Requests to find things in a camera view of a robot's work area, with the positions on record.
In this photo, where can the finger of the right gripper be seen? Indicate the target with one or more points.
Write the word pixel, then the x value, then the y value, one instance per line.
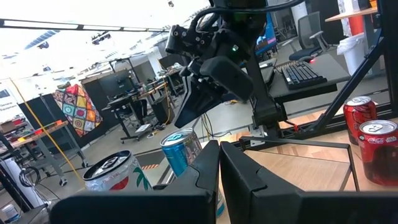
pixel 202 96
pixel 181 115

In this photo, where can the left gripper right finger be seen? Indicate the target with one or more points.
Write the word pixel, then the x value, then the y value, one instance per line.
pixel 295 208

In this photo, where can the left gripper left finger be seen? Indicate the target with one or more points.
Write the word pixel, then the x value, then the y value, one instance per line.
pixel 140 208

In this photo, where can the blue silver Red Bull can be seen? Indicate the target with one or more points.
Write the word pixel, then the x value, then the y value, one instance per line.
pixel 177 155

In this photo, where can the white Celsius palm can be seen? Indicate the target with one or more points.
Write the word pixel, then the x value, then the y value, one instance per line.
pixel 115 174

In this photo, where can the red Coca-Cola can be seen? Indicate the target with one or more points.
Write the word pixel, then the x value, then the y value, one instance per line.
pixel 377 155
pixel 357 118

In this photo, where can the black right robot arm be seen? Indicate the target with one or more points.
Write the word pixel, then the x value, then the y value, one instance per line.
pixel 264 102

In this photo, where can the grey side desk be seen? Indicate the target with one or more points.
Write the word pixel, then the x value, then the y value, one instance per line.
pixel 267 74
pixel 332 71

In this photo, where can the black hazard-striped floor mat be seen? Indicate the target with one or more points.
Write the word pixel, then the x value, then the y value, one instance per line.
pixel 150 166

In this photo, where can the monitor with blue screen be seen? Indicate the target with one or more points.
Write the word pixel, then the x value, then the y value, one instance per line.
pixel 267 40

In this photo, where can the black standing desk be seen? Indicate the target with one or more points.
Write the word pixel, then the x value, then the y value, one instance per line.
pixel 124 101

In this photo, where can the backlit black keyboard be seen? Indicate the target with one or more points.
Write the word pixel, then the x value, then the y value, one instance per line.
pixel 298 74

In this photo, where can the grey office chair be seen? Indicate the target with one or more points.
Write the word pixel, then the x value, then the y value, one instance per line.
pixel 306 28

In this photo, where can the colourful patchwork quilt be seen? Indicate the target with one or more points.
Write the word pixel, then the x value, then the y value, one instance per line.
pixel 77 109

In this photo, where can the wooden workbench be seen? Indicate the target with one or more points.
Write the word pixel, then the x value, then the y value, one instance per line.
pixel 37 133

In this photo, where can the white waste bin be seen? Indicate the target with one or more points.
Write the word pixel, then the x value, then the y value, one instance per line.
pixel 354 53

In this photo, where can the black partition panel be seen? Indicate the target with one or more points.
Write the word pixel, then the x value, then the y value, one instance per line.
pixel 45 113

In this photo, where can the high wooden desk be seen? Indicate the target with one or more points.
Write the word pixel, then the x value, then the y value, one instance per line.
pixel 351 14

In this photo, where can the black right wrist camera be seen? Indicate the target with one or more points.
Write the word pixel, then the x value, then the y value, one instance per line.
pixel 182 39

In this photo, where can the black aluminium rig frame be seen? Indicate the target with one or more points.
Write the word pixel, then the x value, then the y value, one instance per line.
pixel 390 62

